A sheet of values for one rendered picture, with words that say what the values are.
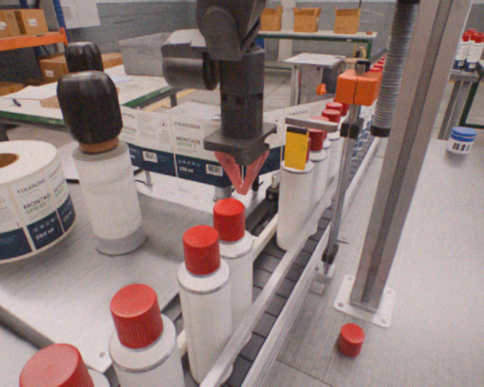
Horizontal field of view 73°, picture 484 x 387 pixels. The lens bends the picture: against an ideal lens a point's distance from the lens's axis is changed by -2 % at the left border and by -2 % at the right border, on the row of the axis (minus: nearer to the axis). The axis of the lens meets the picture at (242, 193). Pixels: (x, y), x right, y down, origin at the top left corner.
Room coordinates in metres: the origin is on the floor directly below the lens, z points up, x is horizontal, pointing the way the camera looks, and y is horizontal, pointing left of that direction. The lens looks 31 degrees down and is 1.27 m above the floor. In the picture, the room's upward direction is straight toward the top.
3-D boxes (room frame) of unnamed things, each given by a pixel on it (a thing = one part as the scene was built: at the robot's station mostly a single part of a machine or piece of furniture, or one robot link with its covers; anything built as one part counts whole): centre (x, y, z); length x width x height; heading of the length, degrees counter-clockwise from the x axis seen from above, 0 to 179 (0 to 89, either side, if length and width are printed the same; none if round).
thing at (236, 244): (0.28, 0.01, 0.98); 0.05 x 0.05 x 0.20
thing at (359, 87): (0.40, -0.11, 1.05); 0.10 x 0.04 x 0.33; 62
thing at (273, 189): (0.60, -0.08, 0.89); 0.06 x 0.03 x 0.12; 62
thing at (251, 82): (0.44, 0.01, 1.19); 0.07 x 0.06 x 0.07; 69
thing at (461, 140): (1.02, -0.72, 0.87); 0.07 x 0.07 x 0.07
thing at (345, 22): (5.78, -1.65, 0.97); 0.48 x 0.47 x 0.37; 162
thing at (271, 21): (6.21, -0.44, 0.97); 0.47 x 0.41 x 0.37; 155
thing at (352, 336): (0.30, -0.16, 0.85); 0.03 x 0.03 x 0.03
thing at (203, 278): (0.24, 0.04, 0.98); 0.05 x 0.05 x 0.20
